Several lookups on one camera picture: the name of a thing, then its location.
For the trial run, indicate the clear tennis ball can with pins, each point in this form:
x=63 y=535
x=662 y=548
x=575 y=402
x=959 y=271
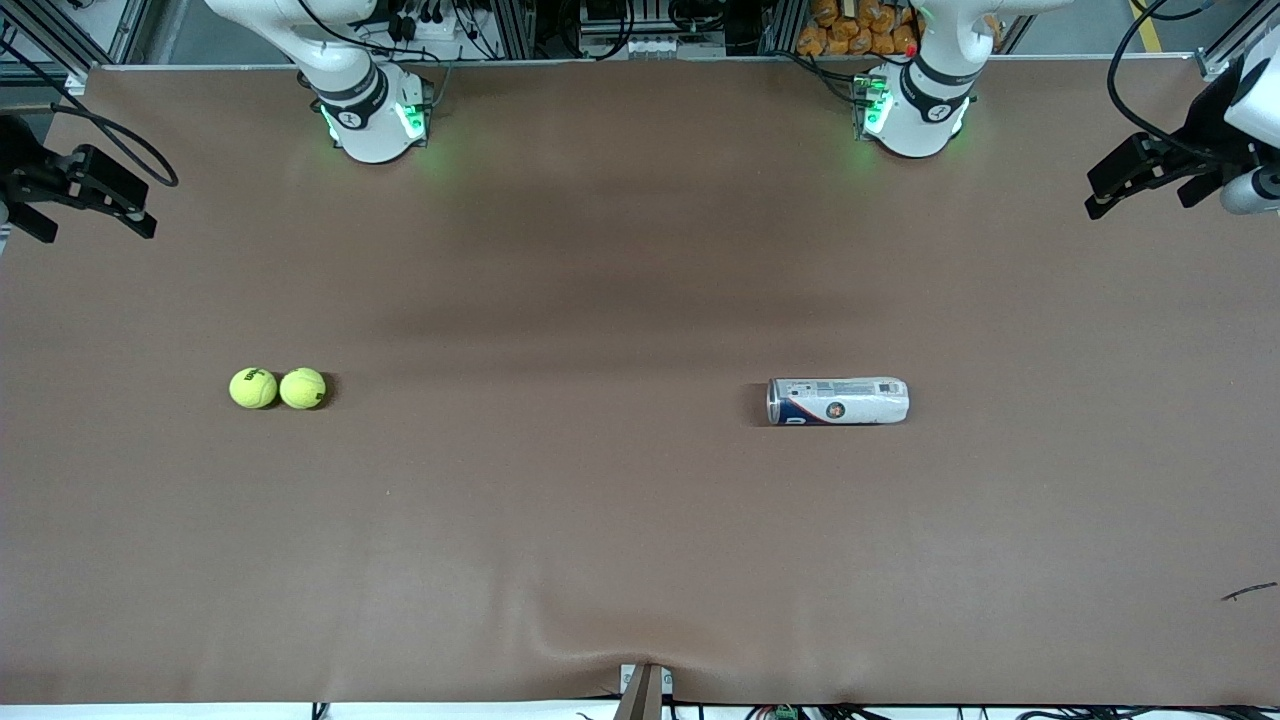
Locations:
x=850 y=400

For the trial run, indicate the aluminium table edge rail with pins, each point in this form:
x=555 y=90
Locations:
x=600 y=61

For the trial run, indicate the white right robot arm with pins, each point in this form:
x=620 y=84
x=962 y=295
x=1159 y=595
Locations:
x=370 y=130

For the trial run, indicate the metal bracket with brown post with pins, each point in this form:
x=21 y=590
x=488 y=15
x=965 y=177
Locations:
x=645 y=700

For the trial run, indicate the brown table mat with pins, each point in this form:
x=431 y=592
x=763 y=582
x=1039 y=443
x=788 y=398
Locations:
x=640 y=250

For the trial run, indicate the white terminal block row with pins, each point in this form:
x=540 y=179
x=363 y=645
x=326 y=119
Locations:
x=665 y=47

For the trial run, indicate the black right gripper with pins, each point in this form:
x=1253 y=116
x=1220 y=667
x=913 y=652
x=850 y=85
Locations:
x=22 y=165

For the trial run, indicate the white power strip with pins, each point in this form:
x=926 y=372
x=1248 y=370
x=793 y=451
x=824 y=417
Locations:
x=445 y=35

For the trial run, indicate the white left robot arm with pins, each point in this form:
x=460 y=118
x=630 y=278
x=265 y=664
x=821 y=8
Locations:
x=915 y=125

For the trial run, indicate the pile of orange objects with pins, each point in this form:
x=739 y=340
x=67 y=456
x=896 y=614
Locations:
x=840 y=35

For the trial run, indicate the yellow Wilson tennis ball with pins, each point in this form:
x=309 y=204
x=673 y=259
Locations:
x=303 y=388
x=253 y=390

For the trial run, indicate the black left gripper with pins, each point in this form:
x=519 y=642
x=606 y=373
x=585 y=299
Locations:
x=1207 y=143

